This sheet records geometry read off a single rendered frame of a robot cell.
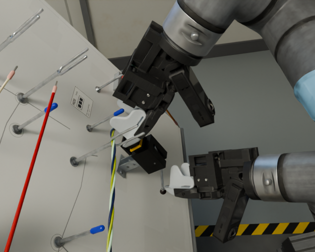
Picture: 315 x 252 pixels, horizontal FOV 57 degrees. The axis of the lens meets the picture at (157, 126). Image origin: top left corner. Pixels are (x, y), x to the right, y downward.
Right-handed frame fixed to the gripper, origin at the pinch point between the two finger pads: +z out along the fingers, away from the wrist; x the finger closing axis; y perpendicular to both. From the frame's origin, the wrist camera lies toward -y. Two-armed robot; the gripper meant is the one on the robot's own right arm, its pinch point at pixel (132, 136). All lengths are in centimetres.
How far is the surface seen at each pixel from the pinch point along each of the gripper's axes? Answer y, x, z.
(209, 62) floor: -65, -191, 56
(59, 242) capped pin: 4.8, 20.2, 5.0
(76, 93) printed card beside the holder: 12.4, -6.2, 1.9
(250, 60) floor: -96, -198, 38
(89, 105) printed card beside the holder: 9.2, -6.5, 3.4
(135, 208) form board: -7.5, 5.9, 11.3
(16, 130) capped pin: 16.8, 10.1, -0.3
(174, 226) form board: -19.6, 2.3, 16.9
